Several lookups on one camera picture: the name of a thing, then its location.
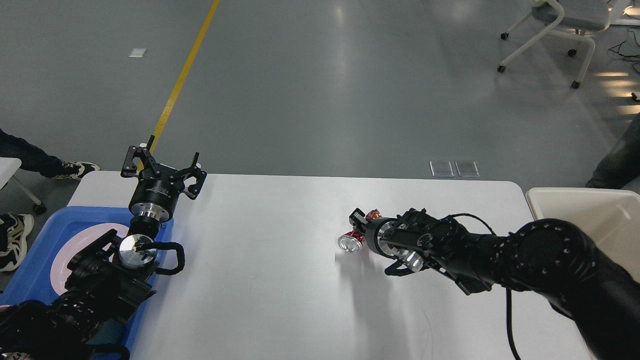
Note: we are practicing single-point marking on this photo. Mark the white office chair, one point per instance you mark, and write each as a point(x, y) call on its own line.
point(569, 19)

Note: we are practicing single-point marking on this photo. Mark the seated person leg left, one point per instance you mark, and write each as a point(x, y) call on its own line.
point(15, 228)

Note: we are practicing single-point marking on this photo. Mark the floor outlet cover plates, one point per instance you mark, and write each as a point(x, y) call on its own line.
point(448, 169)

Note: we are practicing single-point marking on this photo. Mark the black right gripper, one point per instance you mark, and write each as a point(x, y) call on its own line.
point(374, 230)

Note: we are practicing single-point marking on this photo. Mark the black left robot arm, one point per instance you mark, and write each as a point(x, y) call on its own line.
point(109, 278)

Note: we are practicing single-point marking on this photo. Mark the crushed red soda can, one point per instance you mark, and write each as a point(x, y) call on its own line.
point(347, 243)

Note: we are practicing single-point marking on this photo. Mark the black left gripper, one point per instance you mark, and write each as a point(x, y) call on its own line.
point(158, 190)

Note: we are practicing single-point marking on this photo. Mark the blue plastic tray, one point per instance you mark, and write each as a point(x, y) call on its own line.
point(32, 280)

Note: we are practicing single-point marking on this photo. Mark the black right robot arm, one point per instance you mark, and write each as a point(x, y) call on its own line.
point(551, 257)

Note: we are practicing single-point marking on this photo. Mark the beige plastic bin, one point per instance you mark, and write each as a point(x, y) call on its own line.
point(610, 217)

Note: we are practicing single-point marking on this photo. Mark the white chair at left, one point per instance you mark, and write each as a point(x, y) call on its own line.
point(8, 168)

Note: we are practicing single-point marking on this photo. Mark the pink plate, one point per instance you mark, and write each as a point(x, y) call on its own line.
point(59, 272)

